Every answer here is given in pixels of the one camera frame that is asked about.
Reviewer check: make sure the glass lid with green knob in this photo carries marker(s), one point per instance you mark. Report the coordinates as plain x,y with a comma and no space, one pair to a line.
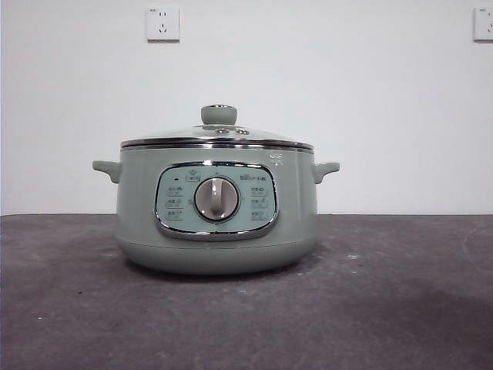
218,115

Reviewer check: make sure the sage green electric cooking pot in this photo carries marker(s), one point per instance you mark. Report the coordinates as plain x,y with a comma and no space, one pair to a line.
138,216

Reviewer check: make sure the white wall socket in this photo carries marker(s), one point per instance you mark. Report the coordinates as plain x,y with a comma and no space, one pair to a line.
162,24
483,24

